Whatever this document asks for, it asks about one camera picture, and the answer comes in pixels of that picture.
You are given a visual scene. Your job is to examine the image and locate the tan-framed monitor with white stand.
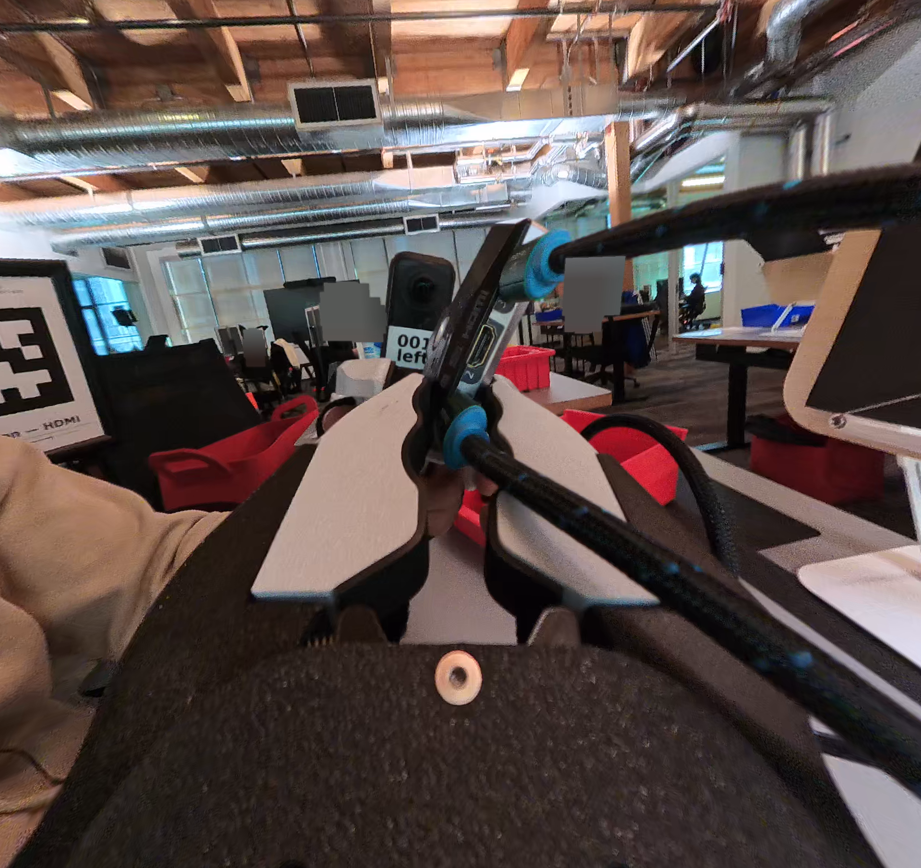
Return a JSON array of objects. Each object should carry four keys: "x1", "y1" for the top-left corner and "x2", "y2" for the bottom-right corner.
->
[{"x1": 783, "y1": 224, "x2": 921, "y2": 667}]

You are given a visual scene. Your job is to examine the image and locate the red flexible tub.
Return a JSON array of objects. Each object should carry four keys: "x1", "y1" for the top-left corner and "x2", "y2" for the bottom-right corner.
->
[{"x1": 149, "y1": 396, "x2": 319, "y2": 512}]

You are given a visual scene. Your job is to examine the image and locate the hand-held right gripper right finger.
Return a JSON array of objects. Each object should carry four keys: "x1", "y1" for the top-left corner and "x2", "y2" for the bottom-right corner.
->
[{"x1": 484, "y1": 376, "x2": 661, "y2": 610}]

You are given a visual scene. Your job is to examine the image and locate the white vent grille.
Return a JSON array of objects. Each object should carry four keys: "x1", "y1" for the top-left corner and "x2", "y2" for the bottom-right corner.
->
[{"x1": 288, "y1": 78, "x2": 382, "y2": 131}]

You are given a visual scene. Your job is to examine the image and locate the wooden office desk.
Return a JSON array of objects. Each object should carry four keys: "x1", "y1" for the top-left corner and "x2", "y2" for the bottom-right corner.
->
[{"x1": 532, "y1": 309, "x2": 661, "y2": 383}]

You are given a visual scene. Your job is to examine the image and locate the silver air duct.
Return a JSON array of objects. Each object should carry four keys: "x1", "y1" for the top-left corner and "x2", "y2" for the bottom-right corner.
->
[
  {"x1": 0, "y1": 94, "x2": 836, "y2": 185},
  {"x1": 50, "y1": 209, "x2": 519, "y2": 257},
  {"x1": 0, "y1": 163, "x2": 613, "y2": 232}
]

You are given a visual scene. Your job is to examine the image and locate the person's right hand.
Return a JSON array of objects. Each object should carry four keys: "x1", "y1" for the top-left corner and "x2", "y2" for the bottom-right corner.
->
[{"x1": 425, "y1": 465, "x2": 472, "y2": 540}]

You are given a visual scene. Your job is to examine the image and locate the wooden post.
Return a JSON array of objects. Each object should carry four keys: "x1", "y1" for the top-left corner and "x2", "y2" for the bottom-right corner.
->
[{"x1": 604, "y1": 121, "x2": 634, "y2": 286}]

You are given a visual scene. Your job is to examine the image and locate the red plastic bin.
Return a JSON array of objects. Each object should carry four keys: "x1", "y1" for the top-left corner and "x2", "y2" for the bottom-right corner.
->
[{"x1": 455, "y1": 409, "x2": 689, "y2": 548}]

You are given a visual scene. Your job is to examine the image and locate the grey hdmi switch box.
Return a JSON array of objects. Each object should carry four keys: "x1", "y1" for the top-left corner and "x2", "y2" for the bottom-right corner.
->
[{"x1": 419, "y1": 219, "x2": 537, "y2": 469}]

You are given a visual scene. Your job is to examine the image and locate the red divided parts bin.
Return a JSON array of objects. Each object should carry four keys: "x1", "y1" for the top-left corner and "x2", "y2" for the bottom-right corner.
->
[{"x1": 496, "y1": 345, "x2": 556, "y2": 392}]

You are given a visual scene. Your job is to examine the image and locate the black desk mat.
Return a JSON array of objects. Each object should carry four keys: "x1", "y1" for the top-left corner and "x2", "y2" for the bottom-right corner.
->
[{"x1": 676, "y1": 451, "x2": 908, "y2": 581}]

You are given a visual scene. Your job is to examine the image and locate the black monitor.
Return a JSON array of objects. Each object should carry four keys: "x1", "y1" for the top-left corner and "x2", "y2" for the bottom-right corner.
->
[{"x1": 748, "y1": 229, "x2": 882, "y2": 304}]

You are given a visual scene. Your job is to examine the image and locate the blue plastic bins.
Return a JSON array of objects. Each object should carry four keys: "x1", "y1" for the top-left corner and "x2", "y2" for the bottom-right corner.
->
[{"x1": 741, "y1": 303, "x2": 817, "y2": 329}]

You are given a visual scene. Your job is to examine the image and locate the red storage cube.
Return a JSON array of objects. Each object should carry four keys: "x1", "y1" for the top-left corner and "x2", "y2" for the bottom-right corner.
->
[{"x1": 748, "y1": 415, "x2": 886, "y2": 505}]

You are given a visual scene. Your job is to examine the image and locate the desk with black legs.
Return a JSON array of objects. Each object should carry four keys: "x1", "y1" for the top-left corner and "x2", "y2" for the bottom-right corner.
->
[{"x1": 673, "y1": 327, "x2": 803, "y2": 452}]

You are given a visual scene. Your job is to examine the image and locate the framed black-and-white marker sign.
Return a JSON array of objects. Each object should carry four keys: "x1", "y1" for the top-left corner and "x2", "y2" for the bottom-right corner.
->
[{"x1": 0, "y1": 258, "x2": 112, "y2": 462}]

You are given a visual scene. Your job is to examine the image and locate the dark display on stand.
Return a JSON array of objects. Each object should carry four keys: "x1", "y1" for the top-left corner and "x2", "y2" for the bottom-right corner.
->
[{"x1": 262, "y1": 278, "x2": 339, "y2": 351}]

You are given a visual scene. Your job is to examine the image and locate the black ceiling pipe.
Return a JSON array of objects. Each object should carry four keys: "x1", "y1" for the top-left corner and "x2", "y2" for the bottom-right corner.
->
[{"x1": 0, "y1": 3, "x2": 720, "y2": 37}]

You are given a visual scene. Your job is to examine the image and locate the person's left forearm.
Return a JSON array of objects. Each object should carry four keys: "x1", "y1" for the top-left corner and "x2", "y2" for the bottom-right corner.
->
[{"x1": 0, "y1": 435, "x2": 233, "y2": 865}]

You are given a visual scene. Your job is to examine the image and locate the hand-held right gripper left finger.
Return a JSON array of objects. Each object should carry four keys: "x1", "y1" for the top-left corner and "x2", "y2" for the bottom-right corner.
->
[{"x1": 250, "y1": 373, "x2": 434, "y2": 604}]

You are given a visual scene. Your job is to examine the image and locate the blue striped jacket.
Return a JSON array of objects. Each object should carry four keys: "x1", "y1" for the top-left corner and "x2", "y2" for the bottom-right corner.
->
[{"x1": 622, "y1": 314, "x2": 659, "y2": 369}]

